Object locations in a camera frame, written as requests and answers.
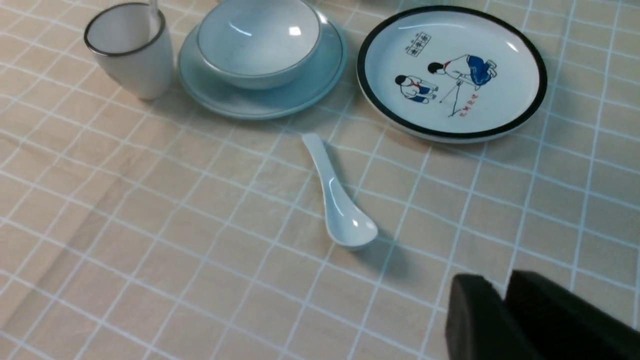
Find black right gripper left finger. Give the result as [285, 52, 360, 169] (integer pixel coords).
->
[445, 273, 538, 360]

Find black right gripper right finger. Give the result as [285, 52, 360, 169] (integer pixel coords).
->
[505, 270, 640, 360]

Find plain white ceramic spoon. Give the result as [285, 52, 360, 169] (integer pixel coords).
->
[301, 133, 378, 251]

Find large light blue bowl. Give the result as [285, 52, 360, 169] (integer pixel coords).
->
[196, 0, 323, 90]

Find black-rimmed illustrated plate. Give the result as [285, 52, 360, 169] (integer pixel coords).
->
[356, 6, 547, 144]

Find light blue plate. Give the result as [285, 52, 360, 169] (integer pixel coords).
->
[177, 12, 348, 121]

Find beige checkered tablecloth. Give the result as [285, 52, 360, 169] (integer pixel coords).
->
[0, 0, 640, 360]

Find black-rimmed white cup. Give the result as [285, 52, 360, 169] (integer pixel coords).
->
[83, 2, 174, 101]

